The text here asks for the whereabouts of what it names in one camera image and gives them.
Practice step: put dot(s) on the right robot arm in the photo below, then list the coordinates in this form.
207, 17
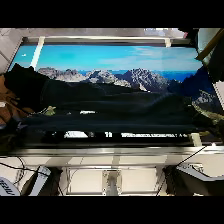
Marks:
196, 181

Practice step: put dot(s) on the black garment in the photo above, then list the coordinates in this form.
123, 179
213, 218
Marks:
23, 83

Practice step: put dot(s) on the brown garment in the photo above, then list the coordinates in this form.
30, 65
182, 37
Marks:
10, 110

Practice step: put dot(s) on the silver frame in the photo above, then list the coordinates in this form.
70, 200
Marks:
133, 151

